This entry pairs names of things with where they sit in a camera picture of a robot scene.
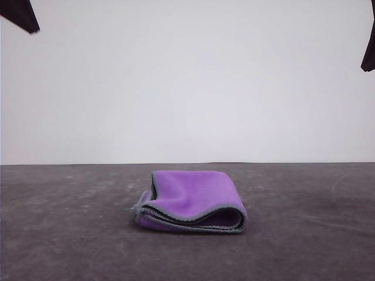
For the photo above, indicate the grey table cloth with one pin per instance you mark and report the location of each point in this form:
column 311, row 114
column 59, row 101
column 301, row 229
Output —
column 73, row 234

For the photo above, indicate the purple towel with grey hem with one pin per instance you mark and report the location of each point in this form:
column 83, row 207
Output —
column 190, row 193

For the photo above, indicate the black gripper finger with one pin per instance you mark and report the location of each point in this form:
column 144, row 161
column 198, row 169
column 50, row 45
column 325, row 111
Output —
column 369, row 55
column 20, row 14

